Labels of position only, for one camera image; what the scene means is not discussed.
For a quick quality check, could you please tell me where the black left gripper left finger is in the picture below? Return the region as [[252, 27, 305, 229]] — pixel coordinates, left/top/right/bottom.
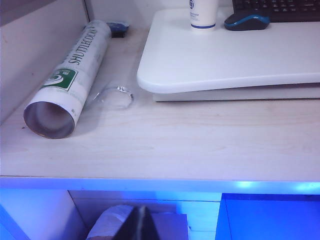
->
[[113, 205, 145, 240]]

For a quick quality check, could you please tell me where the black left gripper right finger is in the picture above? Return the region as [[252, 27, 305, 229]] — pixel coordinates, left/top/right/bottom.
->
[[144, 206, 161, 240]]

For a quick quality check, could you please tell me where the cardboard box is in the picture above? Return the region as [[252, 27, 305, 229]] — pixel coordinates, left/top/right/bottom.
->
[[149, 212, 189, 240]]

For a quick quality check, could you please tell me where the crumpled white bag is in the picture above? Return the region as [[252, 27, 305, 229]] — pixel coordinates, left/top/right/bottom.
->
[[86, 204, 136, 240]]

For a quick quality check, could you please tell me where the clear plastic tube lid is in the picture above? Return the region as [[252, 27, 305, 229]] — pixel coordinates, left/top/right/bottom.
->
[[91, 82, 136, 111]]

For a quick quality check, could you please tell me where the white desk riser base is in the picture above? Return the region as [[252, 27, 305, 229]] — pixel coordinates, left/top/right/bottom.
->
[[152, 83, 320, 103]]

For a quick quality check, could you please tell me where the white green shuttlecock tube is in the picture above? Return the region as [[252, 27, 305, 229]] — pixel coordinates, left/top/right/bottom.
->
[[23, 19, 113, 140]]

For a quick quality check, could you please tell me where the white desk riser board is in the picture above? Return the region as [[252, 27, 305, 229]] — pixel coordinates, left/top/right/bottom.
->
[[136, 9, 320, 95]]

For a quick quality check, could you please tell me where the small dark blue object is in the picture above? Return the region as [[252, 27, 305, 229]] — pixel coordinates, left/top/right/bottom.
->
[[106, 21, 131, 39]]

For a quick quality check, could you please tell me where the white paper cup blue print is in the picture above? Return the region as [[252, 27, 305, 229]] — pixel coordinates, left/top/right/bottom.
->
[[187, 0, 218, 33]]

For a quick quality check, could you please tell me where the black blue computer mouse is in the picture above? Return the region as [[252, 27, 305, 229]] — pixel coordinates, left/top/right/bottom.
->
[[223, 14, 271, 32]]

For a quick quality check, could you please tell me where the black computer keyboard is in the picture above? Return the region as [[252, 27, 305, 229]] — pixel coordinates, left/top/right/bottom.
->
[[231, 0, 320, 23]]

